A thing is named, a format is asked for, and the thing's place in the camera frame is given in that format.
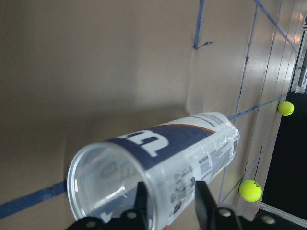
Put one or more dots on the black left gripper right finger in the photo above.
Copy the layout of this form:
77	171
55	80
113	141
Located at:
212	217

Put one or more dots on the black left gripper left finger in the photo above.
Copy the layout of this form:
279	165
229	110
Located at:
131	219

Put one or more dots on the white blue tennis ball can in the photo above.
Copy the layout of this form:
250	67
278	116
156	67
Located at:
168	158

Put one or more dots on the tennis ball right foreground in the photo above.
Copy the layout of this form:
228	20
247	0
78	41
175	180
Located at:
250	190

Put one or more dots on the tennis ball near right base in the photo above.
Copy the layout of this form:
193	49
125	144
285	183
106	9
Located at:
285	108

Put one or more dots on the brown paper table mat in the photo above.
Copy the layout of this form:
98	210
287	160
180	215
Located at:
76	72

